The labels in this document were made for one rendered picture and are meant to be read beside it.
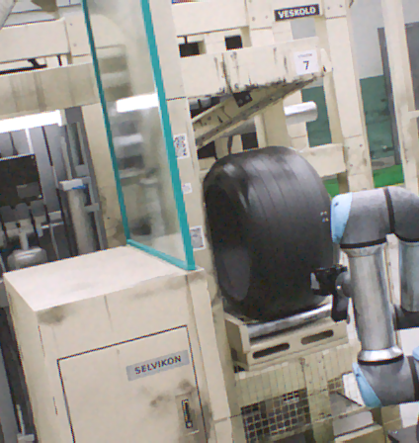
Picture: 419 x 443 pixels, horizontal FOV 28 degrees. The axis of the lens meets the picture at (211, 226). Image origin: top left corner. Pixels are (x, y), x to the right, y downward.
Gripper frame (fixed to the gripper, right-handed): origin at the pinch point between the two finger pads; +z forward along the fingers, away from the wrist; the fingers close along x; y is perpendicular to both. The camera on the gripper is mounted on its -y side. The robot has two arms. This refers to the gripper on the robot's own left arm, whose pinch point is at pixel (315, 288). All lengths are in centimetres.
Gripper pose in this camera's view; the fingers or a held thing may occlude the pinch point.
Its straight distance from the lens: 264.6
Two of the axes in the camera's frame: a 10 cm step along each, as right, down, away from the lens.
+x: -9.2, 2.1, -3.3
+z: -3.3, 0.2, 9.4
